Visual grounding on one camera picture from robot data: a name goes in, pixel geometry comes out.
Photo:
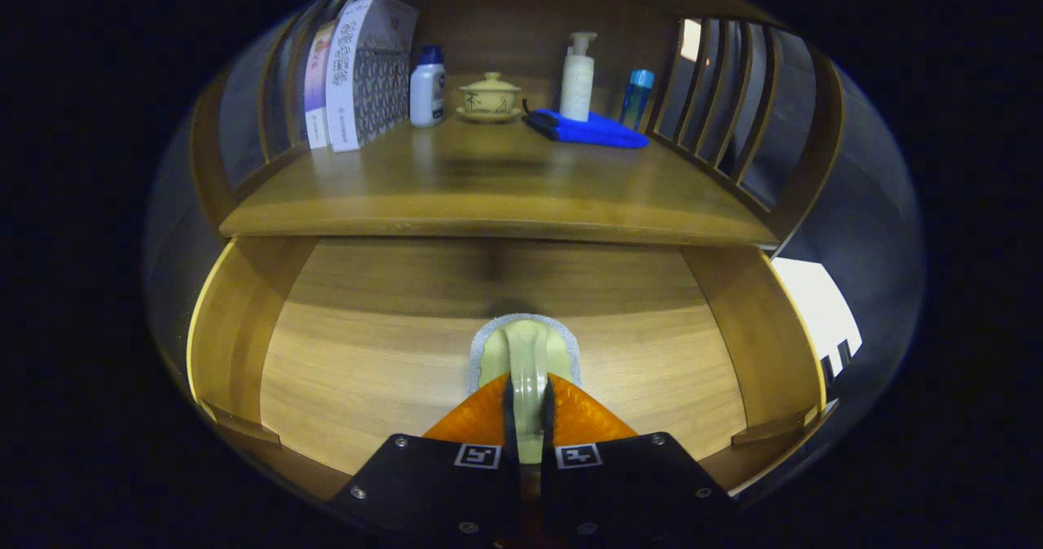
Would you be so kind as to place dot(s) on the green scrub brush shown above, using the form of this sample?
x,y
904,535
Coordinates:
x,y
525,353

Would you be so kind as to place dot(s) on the wooden cabinet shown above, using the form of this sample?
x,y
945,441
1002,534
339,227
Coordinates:
x,y
505,19

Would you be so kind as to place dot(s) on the wooden countertop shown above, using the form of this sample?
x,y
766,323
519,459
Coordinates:
x,y
489,182

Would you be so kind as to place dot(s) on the wooden drawer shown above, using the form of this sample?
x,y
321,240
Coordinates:
x,y
391,353

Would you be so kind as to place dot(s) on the white book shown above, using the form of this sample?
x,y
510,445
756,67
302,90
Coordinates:
x,y
363,68

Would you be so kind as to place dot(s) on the blue transparent bottle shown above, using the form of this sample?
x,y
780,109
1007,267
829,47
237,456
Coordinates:
x,y
635,97

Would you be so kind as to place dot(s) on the white pump bottle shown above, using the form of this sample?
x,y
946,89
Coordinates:
x,y
577,76

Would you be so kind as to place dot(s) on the white side cabinet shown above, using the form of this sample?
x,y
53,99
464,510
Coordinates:
x,y
815,305

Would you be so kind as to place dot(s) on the white bottle with blue cap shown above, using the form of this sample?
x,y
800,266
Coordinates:
x,y
427,89

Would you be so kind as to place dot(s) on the blue folded cloth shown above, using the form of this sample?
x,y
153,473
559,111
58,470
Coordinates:
x,y
591,129

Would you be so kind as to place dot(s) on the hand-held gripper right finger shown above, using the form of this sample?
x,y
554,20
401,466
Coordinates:
x,y
635,484

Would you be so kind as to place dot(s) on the yellow lidded teacup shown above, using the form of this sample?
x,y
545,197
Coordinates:
x,y
489,97

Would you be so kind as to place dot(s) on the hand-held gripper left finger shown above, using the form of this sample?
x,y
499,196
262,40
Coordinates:
x,y
432,484

